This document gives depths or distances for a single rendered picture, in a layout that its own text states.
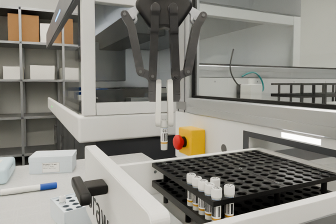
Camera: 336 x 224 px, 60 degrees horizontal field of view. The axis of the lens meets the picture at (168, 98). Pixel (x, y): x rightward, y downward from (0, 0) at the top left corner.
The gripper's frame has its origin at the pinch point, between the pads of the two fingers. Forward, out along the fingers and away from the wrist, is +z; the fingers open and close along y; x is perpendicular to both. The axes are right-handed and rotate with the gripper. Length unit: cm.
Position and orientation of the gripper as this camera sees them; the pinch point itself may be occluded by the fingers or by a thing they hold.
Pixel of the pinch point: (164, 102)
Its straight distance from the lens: 44.5
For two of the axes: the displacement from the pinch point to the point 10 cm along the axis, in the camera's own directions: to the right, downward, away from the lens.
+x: -0.7, -0.4, 10.0
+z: 0.0, 10.0, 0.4
